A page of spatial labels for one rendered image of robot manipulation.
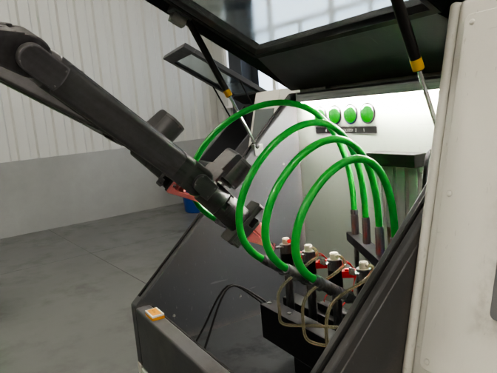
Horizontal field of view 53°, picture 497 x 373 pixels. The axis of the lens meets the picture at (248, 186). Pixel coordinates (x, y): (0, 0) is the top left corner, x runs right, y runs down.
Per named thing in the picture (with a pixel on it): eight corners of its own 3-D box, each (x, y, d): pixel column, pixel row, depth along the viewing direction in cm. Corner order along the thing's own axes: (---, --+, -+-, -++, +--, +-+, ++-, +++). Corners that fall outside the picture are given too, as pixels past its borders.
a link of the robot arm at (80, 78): (-11, 49, 73) (7, 67, 66) (13, 18, 73) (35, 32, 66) (179, 183, 104) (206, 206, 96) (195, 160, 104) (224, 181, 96)
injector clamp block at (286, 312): (265, 365, 116) (259, 303, 114) (299, 351, 121) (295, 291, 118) (371, 442, 87) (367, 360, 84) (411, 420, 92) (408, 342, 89)
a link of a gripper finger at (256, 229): (285, 244, 105) (254, 215, 103) (263, 271, 104) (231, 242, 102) (274, 238, 112) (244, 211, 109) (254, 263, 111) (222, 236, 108)
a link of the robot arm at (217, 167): (168, 168, 100) (191, 186, 94) (207, 126, 101) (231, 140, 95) (202, 199, 108) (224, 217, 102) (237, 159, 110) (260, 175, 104)
